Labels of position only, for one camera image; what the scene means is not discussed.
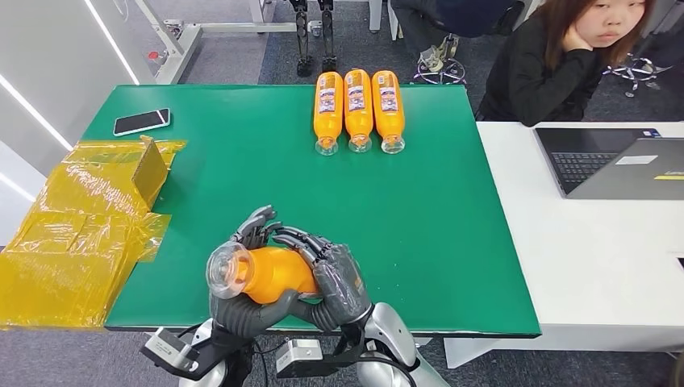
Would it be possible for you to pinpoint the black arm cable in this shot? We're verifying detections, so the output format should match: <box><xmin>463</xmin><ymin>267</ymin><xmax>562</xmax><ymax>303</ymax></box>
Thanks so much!
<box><xmin>357</xmin><ymin>355</ymin><xmax>419</xmax><ymax>387</ymax></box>

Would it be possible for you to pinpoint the orange bottle without visible label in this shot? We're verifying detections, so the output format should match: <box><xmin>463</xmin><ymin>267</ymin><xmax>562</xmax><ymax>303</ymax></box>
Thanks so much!
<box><xmin>205</xmin><ymin>240</ymin><xmax>322</xmax><ymax>306</ymax></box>

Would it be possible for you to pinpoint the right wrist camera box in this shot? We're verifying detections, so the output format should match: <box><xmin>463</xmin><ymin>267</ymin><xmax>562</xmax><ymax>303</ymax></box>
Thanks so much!
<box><xmin>275</xmin><ymin>337</ymin><xmax>326</xmax><ymax>379</ymax></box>

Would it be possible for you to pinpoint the white metal frame stand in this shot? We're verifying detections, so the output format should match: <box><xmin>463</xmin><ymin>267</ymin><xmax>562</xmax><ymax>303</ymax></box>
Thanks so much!
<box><xmin>133</xmin><ymin>0</ymin><xmax>383</xmax><ymax>86</ymax></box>

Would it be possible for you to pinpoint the black smartphone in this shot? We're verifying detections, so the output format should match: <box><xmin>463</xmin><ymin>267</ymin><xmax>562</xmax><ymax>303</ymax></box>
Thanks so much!
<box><xmin>113</xmin><ymin>107</ymin><xmax>172</xmax><ymax>138</ymax></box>

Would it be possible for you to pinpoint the chrome office chair base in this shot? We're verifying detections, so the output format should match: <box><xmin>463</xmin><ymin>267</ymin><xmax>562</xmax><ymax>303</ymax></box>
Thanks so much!
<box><xmin>603</xmin><ymin>52</ymin><xmax>674</xmax><ymax>99</ymax></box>
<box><xmin>412</xmin><ymin>34</ymin><xmax>467</xmax><ymax>86</ymax></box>

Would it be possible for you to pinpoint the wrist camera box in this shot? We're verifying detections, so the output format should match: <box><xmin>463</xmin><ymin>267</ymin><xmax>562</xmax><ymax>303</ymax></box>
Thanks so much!
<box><xmin>140</xmin><ymin>327</ymin><xmax>200</xmax><ymax>374</ymax></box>
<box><xmin>275</xmin><ymin>337</ymin><xmax>326</xmax><ymax>379</ymax></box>

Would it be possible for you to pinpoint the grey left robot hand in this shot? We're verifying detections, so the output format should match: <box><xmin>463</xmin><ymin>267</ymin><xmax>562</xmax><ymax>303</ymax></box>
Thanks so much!
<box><xmin>209</xmin><ymin>205</ymin><xmax>307</xmax><ymax>340</ymax></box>

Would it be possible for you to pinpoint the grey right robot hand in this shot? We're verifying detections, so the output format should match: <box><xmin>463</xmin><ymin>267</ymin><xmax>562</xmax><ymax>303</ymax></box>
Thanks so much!
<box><xmin>272</xmin><ymin>226</ymin><xmax>373</xmax><ymax>332</ymax></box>

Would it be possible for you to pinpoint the yellow film wrapped cardboard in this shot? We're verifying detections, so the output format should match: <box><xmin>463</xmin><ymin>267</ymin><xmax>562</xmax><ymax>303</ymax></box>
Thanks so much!
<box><xmin>0</xmin><ymin>135</ymin><xmax>188</xmax><ymax>330</ymax></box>

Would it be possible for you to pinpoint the green table mat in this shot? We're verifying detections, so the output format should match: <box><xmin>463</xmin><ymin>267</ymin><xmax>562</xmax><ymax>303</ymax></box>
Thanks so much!
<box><xmin>82</xmin><ymin>84</ymin><xmax>542</xmax><ymax>339</ymax></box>

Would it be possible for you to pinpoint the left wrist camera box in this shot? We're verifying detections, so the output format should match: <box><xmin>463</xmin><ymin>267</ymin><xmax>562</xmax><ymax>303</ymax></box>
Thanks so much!
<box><xmin>140</xmin><ymin>327</ymin><xmax>200</xmax><ymax>374</ymax></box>

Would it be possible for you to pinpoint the orange bottle with label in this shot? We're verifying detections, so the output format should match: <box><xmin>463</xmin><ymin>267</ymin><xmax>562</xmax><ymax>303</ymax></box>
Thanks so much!
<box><xmin>343</xmin><ymin>69</ymin><xmax>374</xmax><ymax>154</ymax></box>
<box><xmin>313</xmin><ymin>71</ymin><xmax>344</xmax><ymax>157</ymax></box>
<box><xmin>371</xmin><ymin>69</ymin><xmax>406</xmax><ymax>156</ymax></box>

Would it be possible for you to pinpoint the person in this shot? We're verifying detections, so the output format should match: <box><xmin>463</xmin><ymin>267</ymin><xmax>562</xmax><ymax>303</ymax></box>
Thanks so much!
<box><xmin>390</xmin><ymin>0</ymin><xmax>528</xmax><ymax>75</ymax></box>
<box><xmin>474</xmin><ymin>0</ymin><xmax>658</xmax><ymax>128</ymax></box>

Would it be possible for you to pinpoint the black legged robot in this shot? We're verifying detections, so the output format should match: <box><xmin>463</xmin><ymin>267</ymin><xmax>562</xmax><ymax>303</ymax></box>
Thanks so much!
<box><xmin>283</xmin><ymin>0</ymin><xmax>339</xmax><ymax>78</ymax></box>

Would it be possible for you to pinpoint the grey laptop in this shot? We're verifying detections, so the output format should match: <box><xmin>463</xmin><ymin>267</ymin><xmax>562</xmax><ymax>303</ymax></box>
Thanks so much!
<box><xmin>534</xmin><ymin>127</ymin><xmax>684</xmax><ymax>201</ymax></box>

